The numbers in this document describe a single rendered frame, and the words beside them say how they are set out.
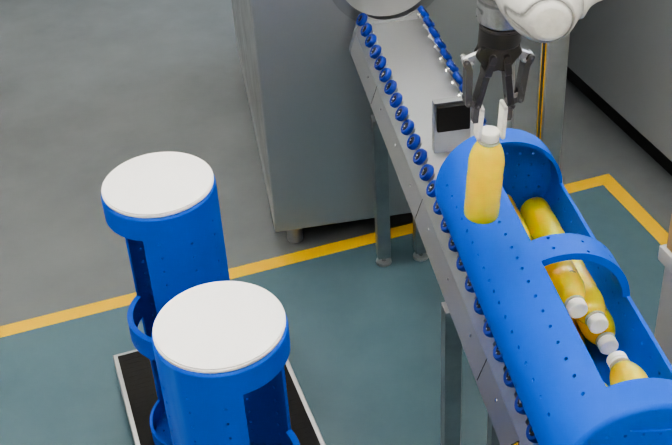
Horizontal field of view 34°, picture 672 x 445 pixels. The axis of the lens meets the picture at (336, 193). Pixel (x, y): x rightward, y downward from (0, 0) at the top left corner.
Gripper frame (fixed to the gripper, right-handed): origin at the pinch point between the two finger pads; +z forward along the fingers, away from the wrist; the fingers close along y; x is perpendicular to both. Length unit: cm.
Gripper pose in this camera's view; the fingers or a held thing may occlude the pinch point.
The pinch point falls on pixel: (490, 121)
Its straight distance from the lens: 205.5
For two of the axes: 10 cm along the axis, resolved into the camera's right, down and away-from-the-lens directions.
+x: 1.7, 5.8, -8.0
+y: -9.8, 1.0, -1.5
